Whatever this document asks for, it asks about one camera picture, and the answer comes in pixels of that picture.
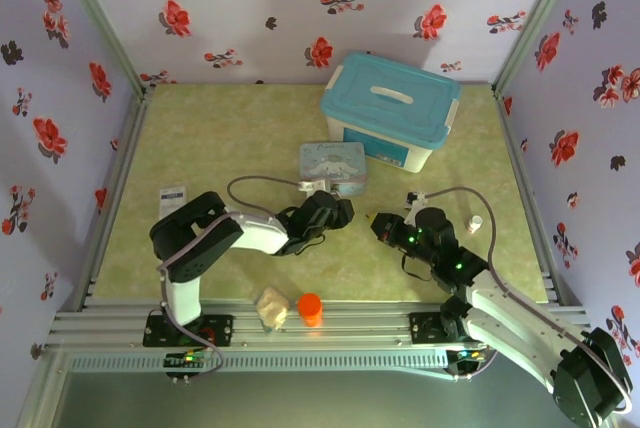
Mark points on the small white card packet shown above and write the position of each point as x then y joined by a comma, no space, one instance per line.
171,200

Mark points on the beige crumpled paper ball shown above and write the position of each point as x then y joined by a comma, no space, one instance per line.
272,309

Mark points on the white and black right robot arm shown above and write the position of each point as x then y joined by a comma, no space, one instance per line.
510,318

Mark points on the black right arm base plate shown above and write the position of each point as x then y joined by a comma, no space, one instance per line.
425,328

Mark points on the white storage box blue lid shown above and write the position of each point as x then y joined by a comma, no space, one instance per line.
385,98

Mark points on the aluminium frame rail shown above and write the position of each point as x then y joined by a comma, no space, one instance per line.
350,323

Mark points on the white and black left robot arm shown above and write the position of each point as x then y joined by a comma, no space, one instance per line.
255,238

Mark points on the blue cartoon dog tin box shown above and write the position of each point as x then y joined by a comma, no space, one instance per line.
332,163

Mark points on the aluminium frame corner post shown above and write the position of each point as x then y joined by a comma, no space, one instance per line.
540,18
100,23

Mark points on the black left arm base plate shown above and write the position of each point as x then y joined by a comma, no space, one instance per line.
220,330

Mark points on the orange plastic cup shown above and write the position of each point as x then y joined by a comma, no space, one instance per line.
310,309

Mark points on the small white bottle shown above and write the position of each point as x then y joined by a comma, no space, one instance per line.
475,224

